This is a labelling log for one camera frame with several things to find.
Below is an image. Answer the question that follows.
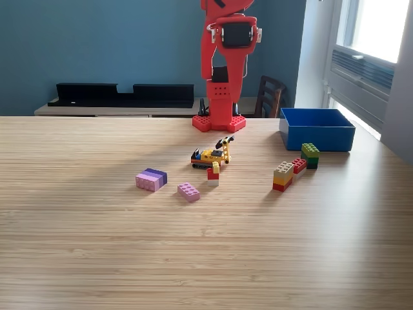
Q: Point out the yellow red white brick stack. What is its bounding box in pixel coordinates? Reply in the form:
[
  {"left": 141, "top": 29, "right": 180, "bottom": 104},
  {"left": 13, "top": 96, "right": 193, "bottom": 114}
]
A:
[{"left": 206, "top": 161, "right": 221, "bottom": 187}]

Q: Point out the dark wooden chair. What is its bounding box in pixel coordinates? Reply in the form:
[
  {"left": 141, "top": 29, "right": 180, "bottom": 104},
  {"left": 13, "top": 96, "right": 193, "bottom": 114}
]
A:
[{"left": 254, "top": 75, "right": 287, "bottom": 119}]

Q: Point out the bright window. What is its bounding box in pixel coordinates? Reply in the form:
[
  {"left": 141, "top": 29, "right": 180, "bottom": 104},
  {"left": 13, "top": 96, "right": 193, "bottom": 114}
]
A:
[{"left": 335, "top": 0, "right": 413, "bottom": 65}]

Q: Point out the green brick stack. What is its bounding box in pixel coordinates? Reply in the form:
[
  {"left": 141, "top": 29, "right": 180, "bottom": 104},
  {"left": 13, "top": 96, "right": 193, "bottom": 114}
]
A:
[{"left": 300, "top": 142, "right": 321, "bottom": 170}]

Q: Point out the grey window vent unit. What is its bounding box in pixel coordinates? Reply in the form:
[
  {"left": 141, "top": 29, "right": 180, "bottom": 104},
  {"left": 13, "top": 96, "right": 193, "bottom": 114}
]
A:
[{"left": 324, "top": 45, "right": 396, "bottom": 132}]

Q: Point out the black wall shelf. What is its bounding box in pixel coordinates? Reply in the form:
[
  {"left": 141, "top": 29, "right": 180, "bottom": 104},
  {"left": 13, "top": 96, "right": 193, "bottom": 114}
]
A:
[{"left": 47, "top": 82, "right": 195, "bottom": 109}]

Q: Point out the tan yellow red brick stack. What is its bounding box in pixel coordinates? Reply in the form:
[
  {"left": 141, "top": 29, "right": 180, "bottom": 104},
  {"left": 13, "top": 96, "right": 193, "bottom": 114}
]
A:
[{"left": 272, "top": 161, "right": 295, "bottom": 192}]

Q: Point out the blue plastic bin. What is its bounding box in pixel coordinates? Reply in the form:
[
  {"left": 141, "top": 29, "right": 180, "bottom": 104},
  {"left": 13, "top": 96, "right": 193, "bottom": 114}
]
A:
[{"left": 279, "top": 107, "right": 356, "bottom": 152}]

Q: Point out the small yellow toy digger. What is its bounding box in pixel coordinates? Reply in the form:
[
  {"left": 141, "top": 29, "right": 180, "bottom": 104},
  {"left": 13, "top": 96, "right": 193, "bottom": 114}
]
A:
[{"left": 190, "top": 135, "right": 236, "bottom": 170}]

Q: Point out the pale wooden sideboard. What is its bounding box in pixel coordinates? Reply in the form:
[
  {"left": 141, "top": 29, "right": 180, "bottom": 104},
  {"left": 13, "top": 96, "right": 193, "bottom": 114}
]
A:
[{"left": 34, "top": 96, "right": 259, "bottom": 118}]

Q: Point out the red on white brick stack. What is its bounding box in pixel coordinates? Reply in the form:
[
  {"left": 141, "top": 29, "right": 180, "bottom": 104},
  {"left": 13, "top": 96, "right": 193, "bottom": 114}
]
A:
[{"left": 292, "top": 157, "right": 308, "bottom": 181}]

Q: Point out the pink purple brick stack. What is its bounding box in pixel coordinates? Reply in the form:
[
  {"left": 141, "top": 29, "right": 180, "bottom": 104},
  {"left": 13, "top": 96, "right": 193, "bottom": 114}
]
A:
[{"left": 135, "top": 167, "right": 168, "bottom": 192}]

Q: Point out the pink lego brick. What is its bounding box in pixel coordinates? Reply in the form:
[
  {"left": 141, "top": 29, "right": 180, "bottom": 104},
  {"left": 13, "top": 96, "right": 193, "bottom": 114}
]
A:
[{"left": 177, "top": 182, "right": 201, "bottom": 203}]

